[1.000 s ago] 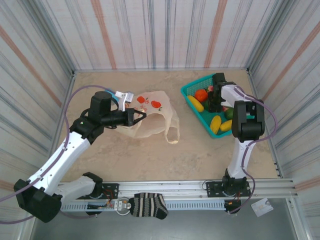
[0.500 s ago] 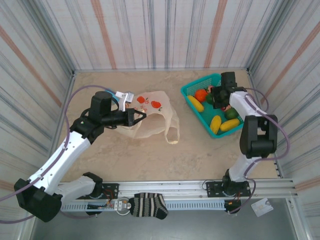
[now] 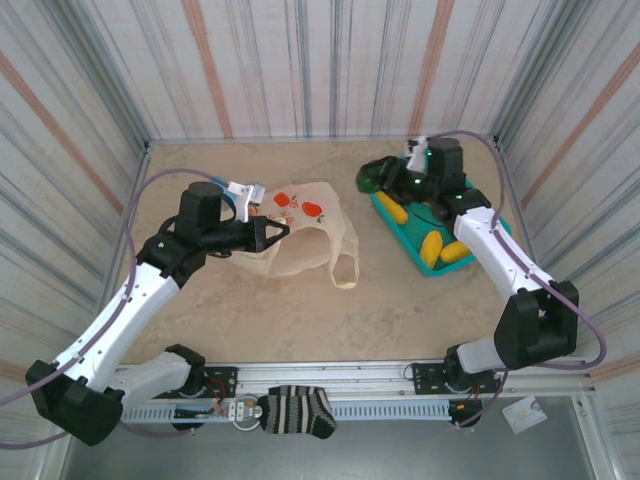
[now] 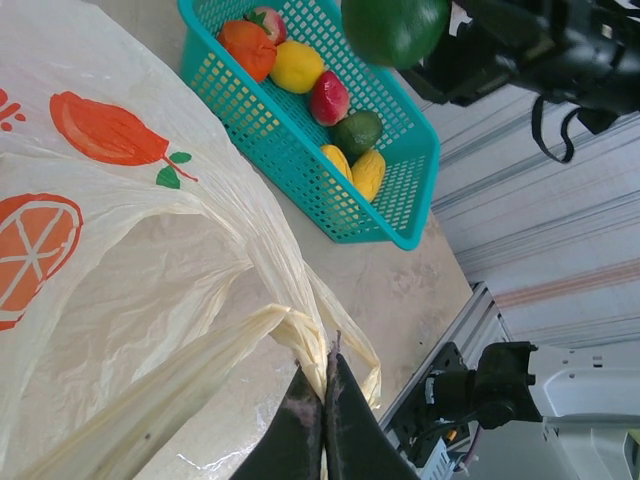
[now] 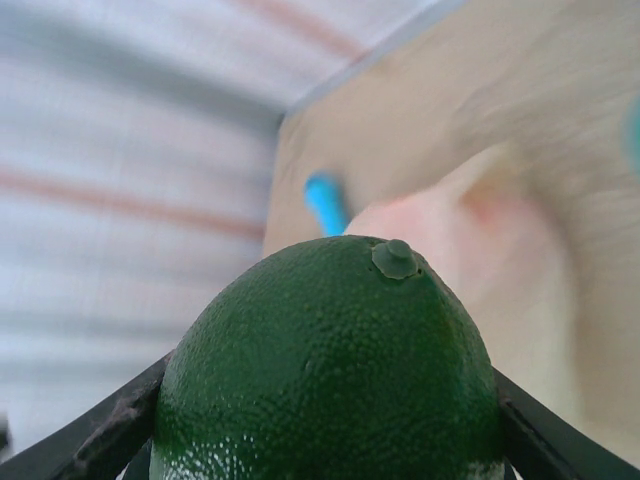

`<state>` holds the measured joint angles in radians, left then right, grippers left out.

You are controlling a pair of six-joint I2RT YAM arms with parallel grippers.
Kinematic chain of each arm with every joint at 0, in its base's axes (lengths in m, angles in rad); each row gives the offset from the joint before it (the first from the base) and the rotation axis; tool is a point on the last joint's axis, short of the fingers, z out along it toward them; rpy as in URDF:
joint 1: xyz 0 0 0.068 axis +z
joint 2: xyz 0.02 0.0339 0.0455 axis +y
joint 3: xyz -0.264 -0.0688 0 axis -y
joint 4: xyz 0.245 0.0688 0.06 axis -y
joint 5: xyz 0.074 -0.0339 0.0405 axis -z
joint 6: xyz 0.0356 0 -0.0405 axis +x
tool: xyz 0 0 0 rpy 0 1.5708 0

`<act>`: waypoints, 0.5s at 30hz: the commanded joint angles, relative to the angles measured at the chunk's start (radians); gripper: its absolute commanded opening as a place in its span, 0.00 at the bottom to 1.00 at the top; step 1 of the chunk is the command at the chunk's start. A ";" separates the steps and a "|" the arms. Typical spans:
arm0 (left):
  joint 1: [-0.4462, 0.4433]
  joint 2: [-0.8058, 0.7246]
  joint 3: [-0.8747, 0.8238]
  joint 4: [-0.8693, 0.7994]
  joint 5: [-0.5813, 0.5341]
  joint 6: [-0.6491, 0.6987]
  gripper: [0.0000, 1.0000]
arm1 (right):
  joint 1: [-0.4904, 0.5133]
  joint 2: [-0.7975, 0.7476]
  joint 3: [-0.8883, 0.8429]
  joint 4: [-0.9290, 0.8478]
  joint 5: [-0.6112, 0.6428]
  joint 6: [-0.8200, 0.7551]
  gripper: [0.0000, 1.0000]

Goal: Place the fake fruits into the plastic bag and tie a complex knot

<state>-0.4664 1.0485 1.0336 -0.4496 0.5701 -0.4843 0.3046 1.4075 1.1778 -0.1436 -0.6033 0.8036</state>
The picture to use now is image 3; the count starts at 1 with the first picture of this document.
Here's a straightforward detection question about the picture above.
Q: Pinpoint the dark green fake fruit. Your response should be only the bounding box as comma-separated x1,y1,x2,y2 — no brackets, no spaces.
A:
355,160,389,195

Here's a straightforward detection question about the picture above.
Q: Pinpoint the beige fruit-print plastic bag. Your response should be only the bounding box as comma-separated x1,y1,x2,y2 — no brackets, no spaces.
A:
227,180,362,290

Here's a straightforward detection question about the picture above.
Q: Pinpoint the teal plastic basket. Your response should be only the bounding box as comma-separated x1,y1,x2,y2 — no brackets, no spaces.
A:
368,154,512,279

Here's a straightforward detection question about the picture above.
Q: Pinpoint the yellow fake lemon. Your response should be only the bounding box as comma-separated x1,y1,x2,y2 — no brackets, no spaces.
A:
419,230,444,269

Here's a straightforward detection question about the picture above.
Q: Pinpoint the long yellow fake fruit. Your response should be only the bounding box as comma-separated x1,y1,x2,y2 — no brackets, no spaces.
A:
374,191,409,225

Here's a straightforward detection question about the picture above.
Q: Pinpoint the black mounting plate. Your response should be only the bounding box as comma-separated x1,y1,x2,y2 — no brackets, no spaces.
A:
202,366,239,400
409,363,451,396

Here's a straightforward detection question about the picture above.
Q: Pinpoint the black striped sock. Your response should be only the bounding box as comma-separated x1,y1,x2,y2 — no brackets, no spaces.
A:
257,384,339,441

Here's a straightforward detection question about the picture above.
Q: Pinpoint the round metal clamp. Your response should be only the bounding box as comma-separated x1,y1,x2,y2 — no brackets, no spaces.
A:
228,394,264,432

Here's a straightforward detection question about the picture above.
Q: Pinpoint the white card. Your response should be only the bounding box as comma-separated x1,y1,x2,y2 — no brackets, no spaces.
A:
501,394,547,434

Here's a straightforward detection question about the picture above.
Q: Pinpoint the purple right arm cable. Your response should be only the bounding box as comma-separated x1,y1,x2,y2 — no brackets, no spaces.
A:
422,129,608,429

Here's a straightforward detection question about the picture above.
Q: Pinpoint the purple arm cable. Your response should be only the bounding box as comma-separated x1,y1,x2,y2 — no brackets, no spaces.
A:
422,129,608,429
0,168,229,449

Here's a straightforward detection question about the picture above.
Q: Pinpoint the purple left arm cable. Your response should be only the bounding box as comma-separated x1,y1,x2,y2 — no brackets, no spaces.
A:
0,168,229,449

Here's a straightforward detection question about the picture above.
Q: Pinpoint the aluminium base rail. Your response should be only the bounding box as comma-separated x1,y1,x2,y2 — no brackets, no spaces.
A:
114,360,596,399

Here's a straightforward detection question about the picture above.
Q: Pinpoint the white slotted cable duct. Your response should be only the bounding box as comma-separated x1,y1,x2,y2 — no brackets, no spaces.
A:
122,402,454,424

